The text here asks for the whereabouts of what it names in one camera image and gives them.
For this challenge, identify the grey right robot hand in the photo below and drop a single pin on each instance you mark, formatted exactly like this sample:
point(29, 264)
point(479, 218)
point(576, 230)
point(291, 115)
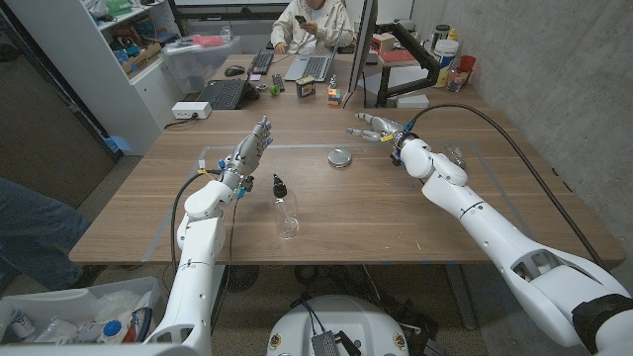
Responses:
point(386, 129)

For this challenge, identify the black capped container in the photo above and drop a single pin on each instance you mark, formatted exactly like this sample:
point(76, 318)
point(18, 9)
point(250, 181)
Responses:
point(440, 32)

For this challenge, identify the red cup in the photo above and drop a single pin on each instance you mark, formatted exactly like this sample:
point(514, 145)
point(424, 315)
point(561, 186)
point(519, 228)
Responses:
point(467, 63)

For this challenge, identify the silver jar lid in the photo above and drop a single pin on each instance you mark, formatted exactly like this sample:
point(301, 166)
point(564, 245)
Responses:
point(339, 158)

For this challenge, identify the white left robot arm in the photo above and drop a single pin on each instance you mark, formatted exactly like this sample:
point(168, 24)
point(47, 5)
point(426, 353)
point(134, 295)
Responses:
point(198, 257)

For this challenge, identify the white tub container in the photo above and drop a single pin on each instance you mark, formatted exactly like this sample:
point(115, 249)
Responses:
point(446, 53)

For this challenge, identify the black smartphone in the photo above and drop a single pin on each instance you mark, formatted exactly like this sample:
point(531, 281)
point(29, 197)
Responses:
point(300, 19)

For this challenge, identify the colourful puzzle cube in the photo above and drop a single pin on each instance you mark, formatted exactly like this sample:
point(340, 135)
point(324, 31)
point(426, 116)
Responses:
point(334, 97)

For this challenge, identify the black computer mouse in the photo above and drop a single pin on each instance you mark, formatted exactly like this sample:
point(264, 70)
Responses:
point(234, 70)

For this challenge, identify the clear dispenser bottle black pump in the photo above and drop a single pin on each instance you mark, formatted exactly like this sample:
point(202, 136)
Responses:
point(287, 217)

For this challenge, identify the white shelf cabinet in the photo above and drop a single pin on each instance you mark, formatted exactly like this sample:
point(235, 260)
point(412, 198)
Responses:
point(99, 99)

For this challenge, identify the black laptop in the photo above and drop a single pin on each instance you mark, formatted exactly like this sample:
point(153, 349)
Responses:
point(225, 94)

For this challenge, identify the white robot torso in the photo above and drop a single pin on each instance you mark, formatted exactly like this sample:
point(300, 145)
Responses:
point(338, 321)

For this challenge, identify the pink flat item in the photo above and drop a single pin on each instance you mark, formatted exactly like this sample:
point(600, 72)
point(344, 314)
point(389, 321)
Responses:
point(207, 40)

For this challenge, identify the clear plastic storage bin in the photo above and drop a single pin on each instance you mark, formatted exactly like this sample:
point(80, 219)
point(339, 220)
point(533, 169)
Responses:
point(198, 64)

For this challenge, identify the red book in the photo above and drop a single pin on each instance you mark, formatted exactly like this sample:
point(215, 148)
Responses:
point(398, 56)

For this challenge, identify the person in blue jeans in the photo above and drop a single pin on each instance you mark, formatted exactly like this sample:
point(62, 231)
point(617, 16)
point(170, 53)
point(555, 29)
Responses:
point(34, 232)

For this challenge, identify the white bin with clutter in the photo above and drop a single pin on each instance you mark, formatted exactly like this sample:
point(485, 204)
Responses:
point(59, 304)

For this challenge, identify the flat computer monitor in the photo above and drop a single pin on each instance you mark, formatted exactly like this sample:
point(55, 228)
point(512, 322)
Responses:
point(364, 44)

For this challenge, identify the black keyboard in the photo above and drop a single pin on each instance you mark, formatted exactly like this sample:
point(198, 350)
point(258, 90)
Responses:
point(261, 63)

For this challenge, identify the person in cream jacket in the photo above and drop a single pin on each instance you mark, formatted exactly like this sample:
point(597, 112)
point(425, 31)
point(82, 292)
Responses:
point(331, 20)

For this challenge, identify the small cardboard box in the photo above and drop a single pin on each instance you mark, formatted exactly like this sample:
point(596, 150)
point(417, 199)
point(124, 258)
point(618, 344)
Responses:
point(383, 42)

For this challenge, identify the white power strip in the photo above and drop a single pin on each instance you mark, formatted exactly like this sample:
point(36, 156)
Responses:
point(191, 110)

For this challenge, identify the flat white box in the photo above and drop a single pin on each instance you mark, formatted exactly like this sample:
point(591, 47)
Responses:
point(413, 101)

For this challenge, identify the small green object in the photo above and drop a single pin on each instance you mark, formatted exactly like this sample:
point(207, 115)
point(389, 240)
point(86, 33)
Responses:
point(274, 90)

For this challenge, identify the silver laptop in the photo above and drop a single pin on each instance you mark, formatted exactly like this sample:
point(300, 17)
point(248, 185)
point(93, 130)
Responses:
point(311, 66)

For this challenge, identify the clear glass jar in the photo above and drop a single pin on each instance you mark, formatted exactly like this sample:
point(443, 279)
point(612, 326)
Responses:
point(454, 154)

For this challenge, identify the clear cup with colourful items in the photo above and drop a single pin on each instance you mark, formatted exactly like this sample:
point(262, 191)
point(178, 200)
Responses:
point(458, 80)

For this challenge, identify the purple sticky note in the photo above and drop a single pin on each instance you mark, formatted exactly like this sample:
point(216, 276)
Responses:
point(254, 77)

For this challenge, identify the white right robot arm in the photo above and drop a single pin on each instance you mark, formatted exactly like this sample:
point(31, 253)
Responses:
point(494, 232)

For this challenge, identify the black remote control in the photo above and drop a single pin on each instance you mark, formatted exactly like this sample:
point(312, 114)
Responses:
point(278, 82)

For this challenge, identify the open cardboard box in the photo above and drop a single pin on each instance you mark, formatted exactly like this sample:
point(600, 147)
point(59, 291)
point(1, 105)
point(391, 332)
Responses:
point(142, 58)

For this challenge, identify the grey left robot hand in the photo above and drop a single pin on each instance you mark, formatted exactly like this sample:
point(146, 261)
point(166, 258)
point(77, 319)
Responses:
point(247, 153)

